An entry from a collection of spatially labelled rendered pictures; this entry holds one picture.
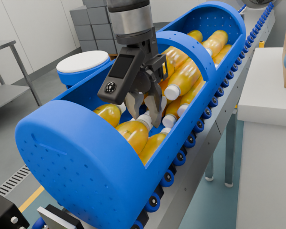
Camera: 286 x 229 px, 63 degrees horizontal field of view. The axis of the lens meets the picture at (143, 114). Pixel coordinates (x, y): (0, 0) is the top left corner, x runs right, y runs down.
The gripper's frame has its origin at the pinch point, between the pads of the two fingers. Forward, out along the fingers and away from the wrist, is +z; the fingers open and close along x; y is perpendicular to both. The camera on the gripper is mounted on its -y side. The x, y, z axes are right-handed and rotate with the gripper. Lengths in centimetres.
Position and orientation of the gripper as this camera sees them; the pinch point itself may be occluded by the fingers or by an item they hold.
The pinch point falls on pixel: (145, 123)
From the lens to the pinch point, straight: 53.9
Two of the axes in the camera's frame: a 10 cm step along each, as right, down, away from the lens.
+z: 1.7, 8.3, 5.2
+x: -8.4, -1.5, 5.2
